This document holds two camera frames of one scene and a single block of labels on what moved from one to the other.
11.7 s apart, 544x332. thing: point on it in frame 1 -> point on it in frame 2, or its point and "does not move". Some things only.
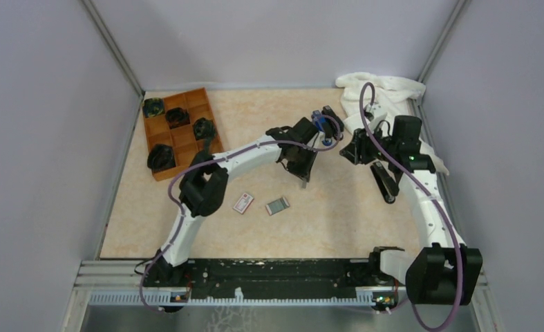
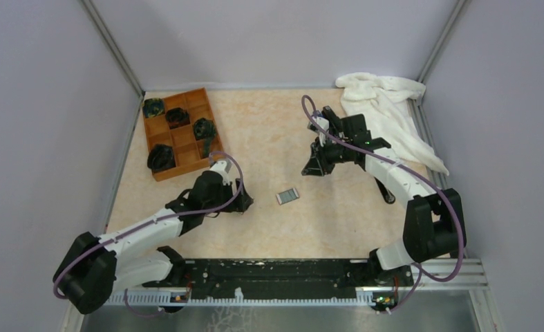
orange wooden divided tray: (186, 123) does not move
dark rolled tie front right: (161, 157) does not move
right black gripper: (356, 151) -> (318, 164)
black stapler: (327, 110) does not move
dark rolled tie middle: (177, 117) does not move
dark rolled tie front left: (153, 106) does not move
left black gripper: (303, 171) -> (239, 203)
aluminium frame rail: (120, 282) does not move
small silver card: (277, 205) -> (287, 196)
